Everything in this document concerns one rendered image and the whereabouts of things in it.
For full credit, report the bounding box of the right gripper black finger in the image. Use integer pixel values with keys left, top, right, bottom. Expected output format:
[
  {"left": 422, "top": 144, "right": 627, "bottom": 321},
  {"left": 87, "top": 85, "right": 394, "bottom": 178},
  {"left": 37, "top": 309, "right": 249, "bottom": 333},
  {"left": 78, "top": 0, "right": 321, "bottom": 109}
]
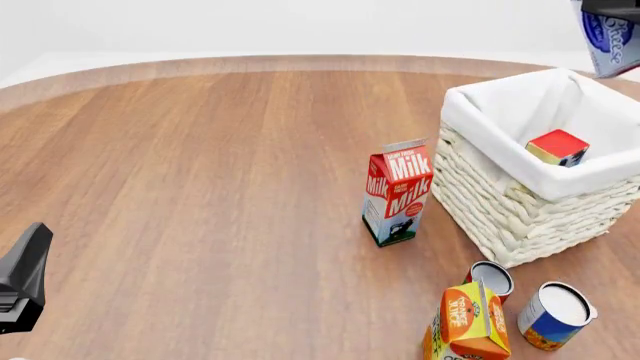
[{"left": 573, "top": 0, "right": 640, "bottom": 17}]

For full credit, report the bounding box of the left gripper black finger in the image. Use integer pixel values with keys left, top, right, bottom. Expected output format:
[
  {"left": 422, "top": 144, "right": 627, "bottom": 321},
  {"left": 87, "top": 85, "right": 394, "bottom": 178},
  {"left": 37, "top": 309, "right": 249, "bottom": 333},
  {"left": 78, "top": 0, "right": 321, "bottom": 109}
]
[{"left": 0, "top": 221, "right": 54, "bottom": 302}]

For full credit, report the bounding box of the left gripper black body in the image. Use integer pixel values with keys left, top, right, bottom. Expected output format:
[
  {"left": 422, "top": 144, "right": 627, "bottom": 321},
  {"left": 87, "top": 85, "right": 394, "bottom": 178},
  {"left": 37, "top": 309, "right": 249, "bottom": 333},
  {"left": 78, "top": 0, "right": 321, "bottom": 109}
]
[{"left": 0, "top": 284, "right": 46, "bottom": 335}]

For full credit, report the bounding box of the blue white cream cheese box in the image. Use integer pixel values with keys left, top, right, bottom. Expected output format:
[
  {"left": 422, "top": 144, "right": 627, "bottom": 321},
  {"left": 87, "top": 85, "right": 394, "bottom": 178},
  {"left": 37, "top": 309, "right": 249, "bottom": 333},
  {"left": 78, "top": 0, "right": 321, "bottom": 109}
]
[{"left": 571, "top": 0, "right": 640, "bottom": 80}]

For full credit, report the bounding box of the red top butter box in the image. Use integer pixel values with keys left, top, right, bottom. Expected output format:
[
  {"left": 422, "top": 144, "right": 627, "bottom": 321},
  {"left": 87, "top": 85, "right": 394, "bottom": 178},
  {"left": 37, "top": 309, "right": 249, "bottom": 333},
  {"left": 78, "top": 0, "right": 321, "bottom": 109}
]
[{"left": 524, "top": 128, "right": 591, "bottom": 168}]

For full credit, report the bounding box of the white woven basket with liner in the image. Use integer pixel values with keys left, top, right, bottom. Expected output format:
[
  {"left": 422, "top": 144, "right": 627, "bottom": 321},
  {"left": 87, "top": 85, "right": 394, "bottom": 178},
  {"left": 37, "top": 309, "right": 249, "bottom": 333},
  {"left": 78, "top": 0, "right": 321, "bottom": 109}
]
[{"left": 430, "top": 67, "right": 640, "bottom": 270}]

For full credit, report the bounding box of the red white milk carton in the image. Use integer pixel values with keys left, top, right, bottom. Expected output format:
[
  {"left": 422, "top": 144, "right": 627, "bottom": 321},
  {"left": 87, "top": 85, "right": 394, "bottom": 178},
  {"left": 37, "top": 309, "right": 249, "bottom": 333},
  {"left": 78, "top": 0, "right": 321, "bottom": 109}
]
[{"left": 361, "top": 137, "right": 435, "bottom": 249}]

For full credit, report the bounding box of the red tin with grey lid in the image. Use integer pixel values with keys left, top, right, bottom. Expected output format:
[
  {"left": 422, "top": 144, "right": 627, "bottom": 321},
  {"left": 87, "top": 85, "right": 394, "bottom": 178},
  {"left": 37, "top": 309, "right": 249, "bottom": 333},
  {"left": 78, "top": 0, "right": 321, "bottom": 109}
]
[{"left": 462, "top": 259, "right": 516, "bottom": 306}]

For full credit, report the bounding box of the blue tin with white lid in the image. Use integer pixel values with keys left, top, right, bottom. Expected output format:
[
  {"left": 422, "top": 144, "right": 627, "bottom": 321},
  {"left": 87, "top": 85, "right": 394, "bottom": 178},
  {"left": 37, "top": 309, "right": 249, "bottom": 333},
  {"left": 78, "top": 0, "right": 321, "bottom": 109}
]
[{"left": 516, "top": 280, "right": 599, "bottom": 353}]

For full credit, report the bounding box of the orange juice carton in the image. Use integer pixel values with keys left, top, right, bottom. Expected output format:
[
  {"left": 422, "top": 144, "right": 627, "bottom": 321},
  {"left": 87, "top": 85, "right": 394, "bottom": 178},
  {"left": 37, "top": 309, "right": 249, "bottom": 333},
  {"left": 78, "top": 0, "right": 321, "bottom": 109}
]
[{"left": 422, "top": 279, "right": 513, "bottom": 360}]

